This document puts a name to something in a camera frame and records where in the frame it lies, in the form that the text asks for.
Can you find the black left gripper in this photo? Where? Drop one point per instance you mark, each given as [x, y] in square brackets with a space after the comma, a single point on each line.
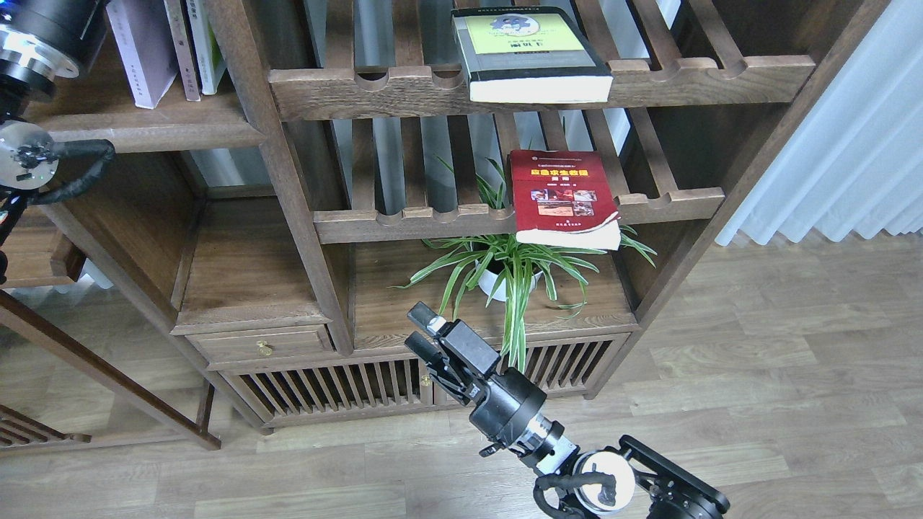
[55, 39]

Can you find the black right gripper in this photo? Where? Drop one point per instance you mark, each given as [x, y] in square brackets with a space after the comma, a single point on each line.
[465, 366]

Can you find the pale lilac paperback book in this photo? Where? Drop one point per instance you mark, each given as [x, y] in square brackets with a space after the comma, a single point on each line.
[142, 32]

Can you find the red paperback book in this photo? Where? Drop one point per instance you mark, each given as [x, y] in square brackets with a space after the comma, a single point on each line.
[563, 199]

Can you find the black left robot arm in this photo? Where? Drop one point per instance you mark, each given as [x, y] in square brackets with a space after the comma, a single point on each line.
[30, 156]

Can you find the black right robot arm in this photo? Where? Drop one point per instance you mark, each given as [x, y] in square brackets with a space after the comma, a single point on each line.
[569, 483]

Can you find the white plant pot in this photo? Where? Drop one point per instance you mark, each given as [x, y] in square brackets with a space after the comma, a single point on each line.
[495, 281]

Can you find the green spider plant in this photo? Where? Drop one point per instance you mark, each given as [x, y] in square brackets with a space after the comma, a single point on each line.
[466, 258]

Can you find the brown upright book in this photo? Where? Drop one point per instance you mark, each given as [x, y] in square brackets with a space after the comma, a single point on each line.
[176, 13]

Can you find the brass drawer knob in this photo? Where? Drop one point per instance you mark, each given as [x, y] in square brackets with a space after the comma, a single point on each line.
[264, 349]

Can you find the white green upright book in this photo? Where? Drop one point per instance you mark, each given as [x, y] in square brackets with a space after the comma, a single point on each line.
[211, 63]

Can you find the dark wooden bookshelf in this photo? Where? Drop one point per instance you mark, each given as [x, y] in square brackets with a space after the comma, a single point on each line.
[287, 207]

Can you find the yellow and black thick book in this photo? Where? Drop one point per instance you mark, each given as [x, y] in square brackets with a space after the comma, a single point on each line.
[528, 54]

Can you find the white curtain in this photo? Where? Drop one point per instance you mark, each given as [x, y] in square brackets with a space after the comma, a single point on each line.
[854, 165]

